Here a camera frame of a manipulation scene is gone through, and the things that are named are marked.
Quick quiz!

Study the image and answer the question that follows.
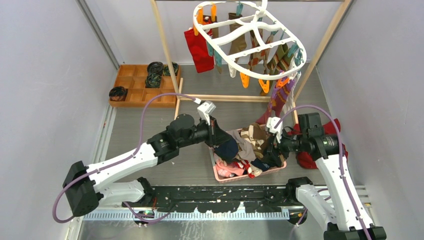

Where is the red cloth on table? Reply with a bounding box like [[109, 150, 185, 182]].
[[288, 118, 349, 170]]

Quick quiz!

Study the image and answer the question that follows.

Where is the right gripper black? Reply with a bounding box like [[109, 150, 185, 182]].
[[260, 125, 308, 167]]

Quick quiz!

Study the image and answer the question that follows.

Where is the rolled dark sock left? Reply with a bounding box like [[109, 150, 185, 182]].
[[108, 86, 128, 102]]

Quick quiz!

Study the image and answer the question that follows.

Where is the white plastic clip hanger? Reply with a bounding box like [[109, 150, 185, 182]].
[[198, 2, 306, 93]]

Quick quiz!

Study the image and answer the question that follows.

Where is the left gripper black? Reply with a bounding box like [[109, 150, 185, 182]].
[[178, 115, 232, 149]]

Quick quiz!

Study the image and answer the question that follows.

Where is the wooden clothes rack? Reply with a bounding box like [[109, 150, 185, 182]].
[[150, 0, 353, 107]]

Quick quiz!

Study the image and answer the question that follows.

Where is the orange wooden compartment tray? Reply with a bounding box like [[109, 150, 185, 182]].
[[109, 64, 175, 108]]

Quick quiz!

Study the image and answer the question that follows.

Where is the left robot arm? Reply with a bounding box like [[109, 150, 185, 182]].
[[62, 114, 232, 217]]

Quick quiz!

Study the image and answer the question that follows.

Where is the argyle hanging sock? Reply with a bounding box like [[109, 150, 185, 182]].
[[248, 30, 266, 72]]

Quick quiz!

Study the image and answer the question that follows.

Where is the white hanging sock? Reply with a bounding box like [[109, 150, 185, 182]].
[[283, 71, 302, 114]]

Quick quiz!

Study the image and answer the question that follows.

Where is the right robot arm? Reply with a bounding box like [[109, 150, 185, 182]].
[[265, 113, 387, 240]]

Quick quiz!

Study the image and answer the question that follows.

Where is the pink plastic basket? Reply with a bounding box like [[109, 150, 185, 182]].
[[209, 128, 287, 183]]

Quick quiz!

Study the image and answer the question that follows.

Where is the rolled dark sock centre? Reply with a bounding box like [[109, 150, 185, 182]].
[[145, 73, 162, 89]]

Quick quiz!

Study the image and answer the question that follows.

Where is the green striped hanging sock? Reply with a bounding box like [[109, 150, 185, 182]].
[[265, 43, 294, 75]]

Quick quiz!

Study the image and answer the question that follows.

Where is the maroon purple orange striped sock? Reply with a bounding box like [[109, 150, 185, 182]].
[[270, 77, 292, 117]]

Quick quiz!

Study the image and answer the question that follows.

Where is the navy sock red cuff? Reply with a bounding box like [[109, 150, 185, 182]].
[[213, 138, 239, 164]]

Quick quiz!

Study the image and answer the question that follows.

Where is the rolled dark green sock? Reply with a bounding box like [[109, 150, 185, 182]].
[[162, 62, 180, 77]]

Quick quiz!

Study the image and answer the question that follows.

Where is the maroon orange heel sock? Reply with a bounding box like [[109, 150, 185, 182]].
[[255, 106, 273, 125]]

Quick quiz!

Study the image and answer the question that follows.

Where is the red hanging sock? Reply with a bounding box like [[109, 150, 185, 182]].
[[184, 27, 214, 73]]

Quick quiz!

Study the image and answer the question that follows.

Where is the grey beige sock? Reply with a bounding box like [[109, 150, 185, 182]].
[[227, 130, 256, 162]]

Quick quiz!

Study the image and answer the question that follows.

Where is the argyle sock in basket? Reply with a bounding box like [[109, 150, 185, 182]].
[[240, 122, 270, 160]]

